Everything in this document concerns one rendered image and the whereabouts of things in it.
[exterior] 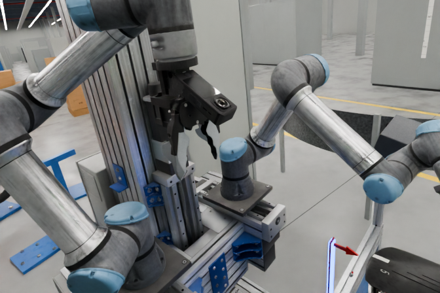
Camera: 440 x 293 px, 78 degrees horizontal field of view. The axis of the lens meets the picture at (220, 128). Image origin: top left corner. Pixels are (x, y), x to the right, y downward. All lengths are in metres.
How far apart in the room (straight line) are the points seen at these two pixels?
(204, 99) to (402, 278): 0.55
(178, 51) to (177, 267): 0.70
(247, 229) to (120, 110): 0.70
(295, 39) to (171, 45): 9.76
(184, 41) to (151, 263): 0.67
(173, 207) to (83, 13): 0.74
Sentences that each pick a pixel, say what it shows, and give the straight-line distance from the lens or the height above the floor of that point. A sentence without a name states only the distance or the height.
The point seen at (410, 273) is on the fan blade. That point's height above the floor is 1.19.
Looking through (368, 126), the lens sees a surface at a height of 0.85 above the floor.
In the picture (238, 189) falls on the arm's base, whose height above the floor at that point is 1.08.
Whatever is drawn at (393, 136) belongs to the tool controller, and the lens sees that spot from 1.25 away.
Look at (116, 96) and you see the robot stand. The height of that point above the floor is 1.55.
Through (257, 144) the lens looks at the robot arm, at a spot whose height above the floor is 1.25.
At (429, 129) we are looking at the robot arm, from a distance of 0.85.
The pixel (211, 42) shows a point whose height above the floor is 1.59.
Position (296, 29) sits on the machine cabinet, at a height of 1.26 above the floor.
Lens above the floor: 1.73
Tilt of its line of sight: 21 degrees down
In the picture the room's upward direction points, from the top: 7 degrees counter-clockwise
